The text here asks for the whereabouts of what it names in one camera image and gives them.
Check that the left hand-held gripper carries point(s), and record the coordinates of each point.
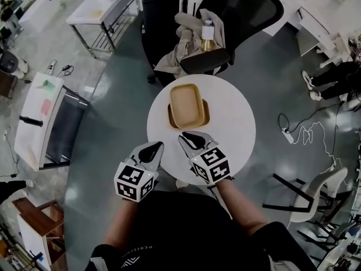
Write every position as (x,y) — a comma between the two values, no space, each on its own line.
(132,179)

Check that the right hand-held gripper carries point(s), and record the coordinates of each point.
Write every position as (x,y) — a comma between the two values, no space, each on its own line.
(211,165)

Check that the person's left forearm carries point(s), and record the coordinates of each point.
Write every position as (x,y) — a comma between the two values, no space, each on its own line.
(119,224)

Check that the person's right forearm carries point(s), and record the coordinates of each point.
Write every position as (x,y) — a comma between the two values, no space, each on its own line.
(239,207)

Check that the white round table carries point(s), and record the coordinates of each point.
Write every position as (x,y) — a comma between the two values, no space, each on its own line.
(234,128)

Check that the person's right shoe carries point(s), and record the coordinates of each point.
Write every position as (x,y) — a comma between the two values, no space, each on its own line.
(181,183)

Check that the person's black shirt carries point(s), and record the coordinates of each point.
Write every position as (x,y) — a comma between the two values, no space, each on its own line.
(183,233)

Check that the beige cloth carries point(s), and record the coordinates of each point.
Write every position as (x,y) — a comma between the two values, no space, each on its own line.
(189,35)

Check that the bottle with white label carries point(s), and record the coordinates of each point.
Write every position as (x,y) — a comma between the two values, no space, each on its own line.
(208,32)

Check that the pink flat item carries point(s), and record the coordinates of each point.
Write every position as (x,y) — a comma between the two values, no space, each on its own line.
(46,107)

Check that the black power adapter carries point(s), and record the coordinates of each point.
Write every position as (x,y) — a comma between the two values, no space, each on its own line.
(66,67)

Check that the green item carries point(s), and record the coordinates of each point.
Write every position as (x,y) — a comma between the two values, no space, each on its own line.
(48,85)

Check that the black high-back chair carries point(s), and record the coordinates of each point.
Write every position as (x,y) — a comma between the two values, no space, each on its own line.
(159,24)

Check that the grey chair with black legs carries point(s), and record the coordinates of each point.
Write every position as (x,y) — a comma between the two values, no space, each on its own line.
(318,190)

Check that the brown wooden shelf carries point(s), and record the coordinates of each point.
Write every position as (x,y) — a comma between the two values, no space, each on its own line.
(36,219)

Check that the black office chair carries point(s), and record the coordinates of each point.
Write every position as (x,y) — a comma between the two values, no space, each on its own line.
(245,13)

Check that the white drawer desk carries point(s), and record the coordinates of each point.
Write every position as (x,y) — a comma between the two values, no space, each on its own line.
(307,15)

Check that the black round stool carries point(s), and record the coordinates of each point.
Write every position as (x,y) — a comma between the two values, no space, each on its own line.
(8,61)

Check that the white side desk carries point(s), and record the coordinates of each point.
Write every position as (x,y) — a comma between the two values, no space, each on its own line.
(338,258)

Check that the white counter island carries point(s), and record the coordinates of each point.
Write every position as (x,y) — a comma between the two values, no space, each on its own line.
(42,7)

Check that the white cart with black frame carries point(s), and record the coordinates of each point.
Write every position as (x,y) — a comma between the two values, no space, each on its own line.
(36,123)

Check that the black frame chair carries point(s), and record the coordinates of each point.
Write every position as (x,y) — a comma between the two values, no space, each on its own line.
(327,230)

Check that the white metal frame desk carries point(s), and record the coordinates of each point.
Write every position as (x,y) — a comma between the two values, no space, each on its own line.
(98,7)

